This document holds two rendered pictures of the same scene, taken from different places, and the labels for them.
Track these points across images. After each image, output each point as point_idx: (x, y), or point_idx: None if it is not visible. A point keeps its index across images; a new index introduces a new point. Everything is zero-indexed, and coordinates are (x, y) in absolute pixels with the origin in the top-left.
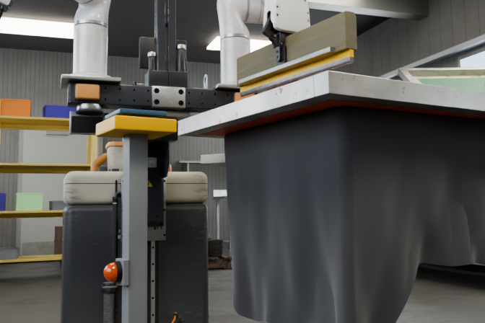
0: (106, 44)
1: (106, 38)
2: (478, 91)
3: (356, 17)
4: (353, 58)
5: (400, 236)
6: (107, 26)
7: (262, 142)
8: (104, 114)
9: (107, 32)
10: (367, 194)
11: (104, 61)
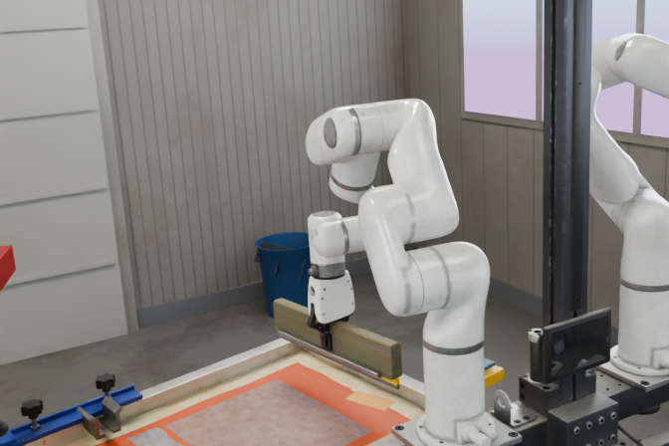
0: (621, 310)
1: (621, 301)
2: (177, 377)
3: (273, 304)
4: (279, 334)
5: None
6: (626, 282)
7: None
8: (668, 428)
9: (623, 291)
10: None
11: (618, 334)
